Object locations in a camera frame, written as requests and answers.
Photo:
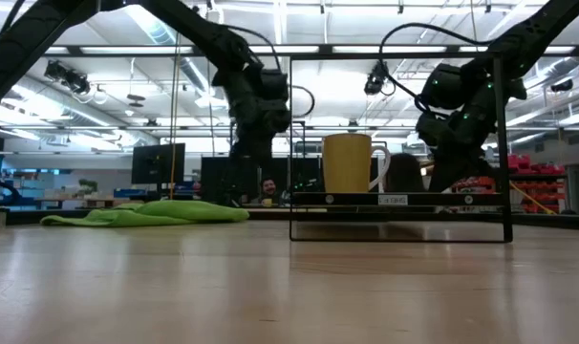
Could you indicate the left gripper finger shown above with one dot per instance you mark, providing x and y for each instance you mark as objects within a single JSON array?
[{"x": 253, "y": 162}]

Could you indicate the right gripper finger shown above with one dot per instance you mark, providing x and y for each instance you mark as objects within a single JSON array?
[
  {"x": 446, "y": 172},
  {"x": 471, "y": 169}
]

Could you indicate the black frame wooden shelf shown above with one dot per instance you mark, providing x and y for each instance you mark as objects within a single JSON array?
[{"x": 356, "y": 199}]

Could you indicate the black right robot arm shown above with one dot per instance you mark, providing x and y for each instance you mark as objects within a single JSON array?
[{"x": 533, "y": 38}]

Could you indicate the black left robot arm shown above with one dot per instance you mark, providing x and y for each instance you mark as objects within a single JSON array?
[{"x": 31, "y": 43}]

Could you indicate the person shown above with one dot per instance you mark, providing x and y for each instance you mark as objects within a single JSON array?
[
  {"x": 269, "y": 187},
  {"x": 404, "y": 174}
]

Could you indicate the black partition panel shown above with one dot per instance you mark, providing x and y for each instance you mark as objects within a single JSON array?
[{"x": 218, "y": 181}]

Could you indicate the red storage bins rack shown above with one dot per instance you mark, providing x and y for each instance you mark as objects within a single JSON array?
[{"x": 538, "y": 191}]

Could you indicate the green cloth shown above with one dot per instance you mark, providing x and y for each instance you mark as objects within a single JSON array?
[{"x": 175, "y": 212}]

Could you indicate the black computer monitor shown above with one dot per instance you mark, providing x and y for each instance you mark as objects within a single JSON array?
[{"x": 156, "y": 165}]

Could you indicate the potted green plant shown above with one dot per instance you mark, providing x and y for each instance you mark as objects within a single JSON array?
[{"x": 87, "y": 187}]

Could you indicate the black rig frame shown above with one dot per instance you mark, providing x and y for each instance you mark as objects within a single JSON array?
[{"x": 326, "y": 49}]

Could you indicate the black hanging camera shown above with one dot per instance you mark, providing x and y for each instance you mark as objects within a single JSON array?
[
  {"x": 67, "y": 76},
  {"x": 376, "y": 76}
]

